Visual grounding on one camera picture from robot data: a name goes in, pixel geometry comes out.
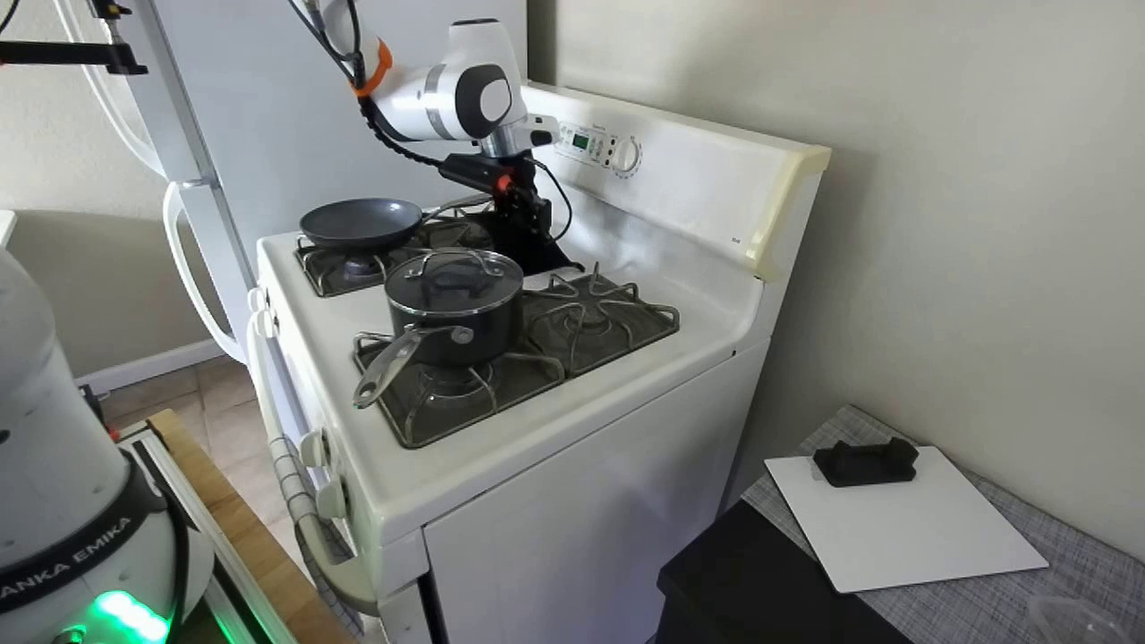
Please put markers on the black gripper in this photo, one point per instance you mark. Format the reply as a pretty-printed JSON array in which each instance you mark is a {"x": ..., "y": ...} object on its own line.
[{"x": 519, "y": 211}]

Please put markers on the glass pot lid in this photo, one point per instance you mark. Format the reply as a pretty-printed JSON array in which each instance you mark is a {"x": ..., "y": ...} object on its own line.
[{"x": 454, "y": 281}]

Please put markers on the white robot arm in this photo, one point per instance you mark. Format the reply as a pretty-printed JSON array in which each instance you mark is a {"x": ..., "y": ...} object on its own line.
[{"x": 435, "y": 81}]

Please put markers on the white gas stove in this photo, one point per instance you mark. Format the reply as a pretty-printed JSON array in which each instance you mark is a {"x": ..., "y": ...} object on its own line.
[{"x": 551, "y": 521}]

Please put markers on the dark grey saucepan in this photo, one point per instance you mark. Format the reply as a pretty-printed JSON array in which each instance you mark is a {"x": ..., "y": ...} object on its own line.
[{"x": 450, "y": 341}]

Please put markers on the grey frying pan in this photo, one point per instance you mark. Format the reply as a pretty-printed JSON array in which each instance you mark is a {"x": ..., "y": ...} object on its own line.
[{"x": 363, "y": 225}]

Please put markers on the left black burner grate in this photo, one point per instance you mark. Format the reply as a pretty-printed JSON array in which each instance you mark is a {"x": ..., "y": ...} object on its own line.
[{"x": 340, "y": 269}]

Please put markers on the white refrigerator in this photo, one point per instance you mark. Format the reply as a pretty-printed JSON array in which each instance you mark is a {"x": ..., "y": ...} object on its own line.
[{"x": 245, "y": 121}]

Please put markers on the small black box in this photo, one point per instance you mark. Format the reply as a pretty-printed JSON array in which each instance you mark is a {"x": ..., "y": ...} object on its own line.
[{"x": 867, "y": 462}]

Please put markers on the wooden board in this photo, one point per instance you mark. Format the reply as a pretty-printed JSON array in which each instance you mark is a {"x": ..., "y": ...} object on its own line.
[{"x": 260, "y": 593}]

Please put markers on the white board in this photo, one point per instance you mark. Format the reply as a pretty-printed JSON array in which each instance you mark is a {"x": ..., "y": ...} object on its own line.
[{"x": 900, "y": 535}]

